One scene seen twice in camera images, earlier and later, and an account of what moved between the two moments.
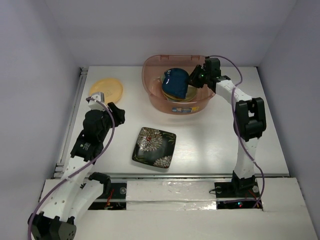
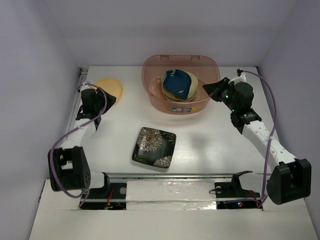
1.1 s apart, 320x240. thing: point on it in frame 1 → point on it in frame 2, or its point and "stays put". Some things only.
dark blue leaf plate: (175, 82) stays put
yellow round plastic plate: (112, 88) stays put
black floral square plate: (154, 147) stays put
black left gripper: (117, 113) → (100, 94)
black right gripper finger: (196, 77) → (214, 89)
